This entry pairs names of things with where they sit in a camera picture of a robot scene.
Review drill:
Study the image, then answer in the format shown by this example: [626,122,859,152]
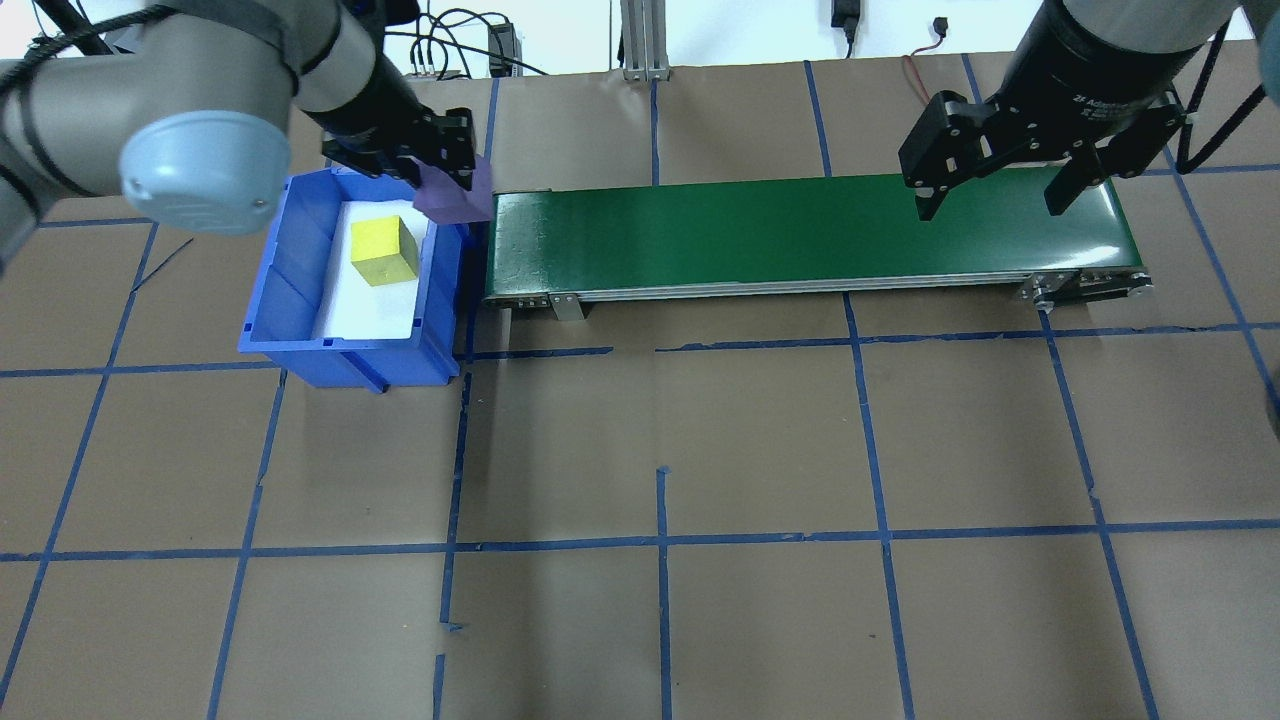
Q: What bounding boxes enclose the purple cube block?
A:
[412,152,496,227]

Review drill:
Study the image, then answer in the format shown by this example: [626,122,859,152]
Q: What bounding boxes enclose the yellow cube block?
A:
[350,215,421,288]

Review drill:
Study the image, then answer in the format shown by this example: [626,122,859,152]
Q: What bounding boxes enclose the white paper sheet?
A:
[315,200,436,341]

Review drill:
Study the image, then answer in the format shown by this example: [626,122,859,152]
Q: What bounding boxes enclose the blue plastic storage bin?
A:
[237,165,476,393]

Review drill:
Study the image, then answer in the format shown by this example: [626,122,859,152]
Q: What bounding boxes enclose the green conveyor belt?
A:
[483,165,1154,323]

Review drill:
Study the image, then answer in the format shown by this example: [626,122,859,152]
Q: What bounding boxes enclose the black cables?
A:
[385,8,549,79]

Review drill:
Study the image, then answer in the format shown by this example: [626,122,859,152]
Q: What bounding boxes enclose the thin red wire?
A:
[903,40,951,101]

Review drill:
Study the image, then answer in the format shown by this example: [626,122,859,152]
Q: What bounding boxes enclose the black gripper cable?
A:
[1175,20,1266,176]

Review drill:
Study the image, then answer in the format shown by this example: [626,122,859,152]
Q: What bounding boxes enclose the aluminium profile post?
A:
[620,0,673,81]

